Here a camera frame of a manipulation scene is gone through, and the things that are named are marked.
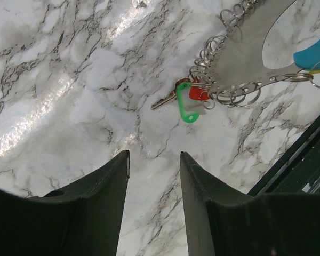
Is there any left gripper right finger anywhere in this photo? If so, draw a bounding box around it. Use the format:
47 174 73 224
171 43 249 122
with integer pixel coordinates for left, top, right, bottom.
180 152 320 255

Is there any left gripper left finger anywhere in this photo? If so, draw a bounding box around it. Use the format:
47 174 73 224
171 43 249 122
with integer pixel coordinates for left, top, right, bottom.
0 150 130 255

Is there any green key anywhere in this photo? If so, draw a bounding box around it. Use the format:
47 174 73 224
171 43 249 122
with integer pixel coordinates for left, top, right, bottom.
176 82 206 124

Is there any grey curved keyring holder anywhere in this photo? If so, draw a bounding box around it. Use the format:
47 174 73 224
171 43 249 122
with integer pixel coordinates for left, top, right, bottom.
188 0 320 110

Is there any blue key tag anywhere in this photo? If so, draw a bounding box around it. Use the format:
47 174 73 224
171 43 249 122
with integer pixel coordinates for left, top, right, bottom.
293 39 320 70

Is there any small red key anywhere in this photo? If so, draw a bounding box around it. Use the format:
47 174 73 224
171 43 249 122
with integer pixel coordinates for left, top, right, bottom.
151 77 190 110

